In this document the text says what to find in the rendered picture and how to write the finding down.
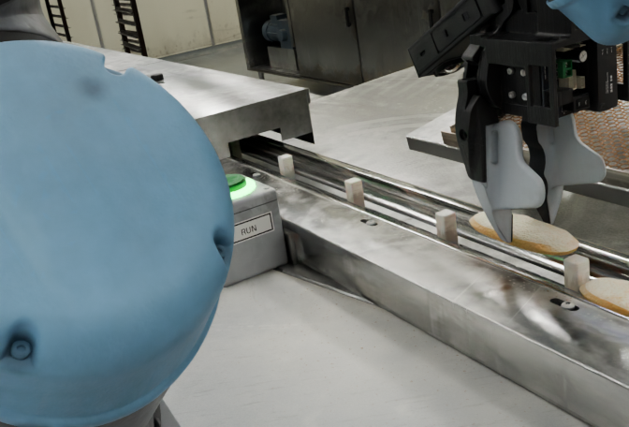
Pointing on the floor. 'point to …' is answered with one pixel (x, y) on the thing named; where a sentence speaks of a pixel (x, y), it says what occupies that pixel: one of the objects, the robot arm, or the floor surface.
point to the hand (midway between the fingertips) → (519, 213)
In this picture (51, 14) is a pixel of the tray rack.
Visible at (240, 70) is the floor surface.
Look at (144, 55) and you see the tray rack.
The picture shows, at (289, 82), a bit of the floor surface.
